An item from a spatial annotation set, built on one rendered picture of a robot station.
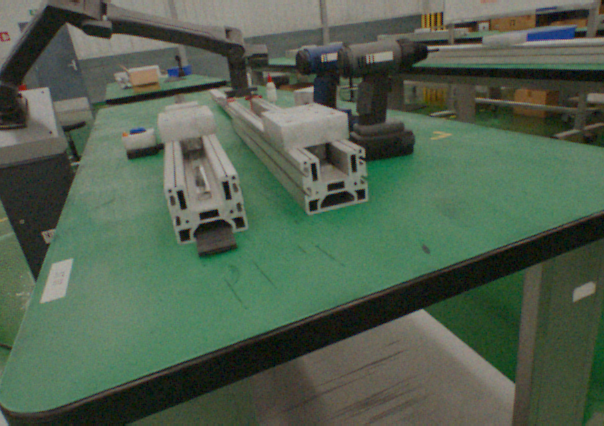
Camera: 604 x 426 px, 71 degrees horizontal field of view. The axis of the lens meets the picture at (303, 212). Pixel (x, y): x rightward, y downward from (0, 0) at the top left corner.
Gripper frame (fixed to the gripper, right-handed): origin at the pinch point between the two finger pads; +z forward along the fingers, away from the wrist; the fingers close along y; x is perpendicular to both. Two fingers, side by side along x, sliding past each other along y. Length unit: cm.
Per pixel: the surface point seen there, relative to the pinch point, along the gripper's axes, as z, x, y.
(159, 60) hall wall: 6, 1103, -23
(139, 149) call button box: 1.1, -20.0, -32.8
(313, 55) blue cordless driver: -18.4, -43.0, 10.8
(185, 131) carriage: -8, -52, -21
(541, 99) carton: 58, 191, 317
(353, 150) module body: -7, -85, 1
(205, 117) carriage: -10, -52, -16
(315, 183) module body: -3, -85, -5
